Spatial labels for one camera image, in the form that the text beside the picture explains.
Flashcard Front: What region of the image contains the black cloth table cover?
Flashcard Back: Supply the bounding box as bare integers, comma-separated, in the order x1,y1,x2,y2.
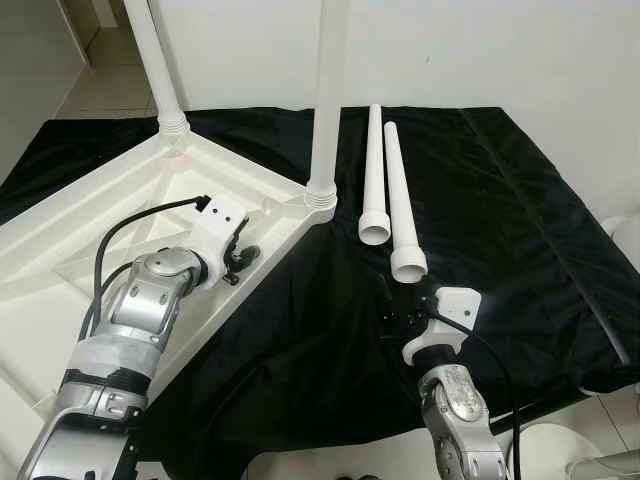
0,105,640,471

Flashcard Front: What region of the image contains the dark metal table leg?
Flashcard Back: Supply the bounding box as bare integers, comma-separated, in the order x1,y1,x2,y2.
520,385,601,426

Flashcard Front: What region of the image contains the white round stand base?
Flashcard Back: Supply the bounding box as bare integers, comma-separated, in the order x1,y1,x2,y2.
520,422,601,480

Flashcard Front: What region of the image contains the white stand pole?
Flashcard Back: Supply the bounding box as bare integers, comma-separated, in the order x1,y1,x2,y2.
570,450,640,479

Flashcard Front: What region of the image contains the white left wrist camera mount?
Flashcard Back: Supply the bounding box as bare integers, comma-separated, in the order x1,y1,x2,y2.
185,195,251,286

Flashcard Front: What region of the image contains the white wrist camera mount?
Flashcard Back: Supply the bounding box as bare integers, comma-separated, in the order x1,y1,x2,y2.
403,287,483,366
185,195,251,286

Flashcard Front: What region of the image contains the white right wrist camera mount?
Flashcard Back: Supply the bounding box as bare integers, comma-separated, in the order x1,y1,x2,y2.
403,287,483,366

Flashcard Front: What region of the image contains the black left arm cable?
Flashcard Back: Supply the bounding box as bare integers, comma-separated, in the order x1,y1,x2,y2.
78,196,211,346

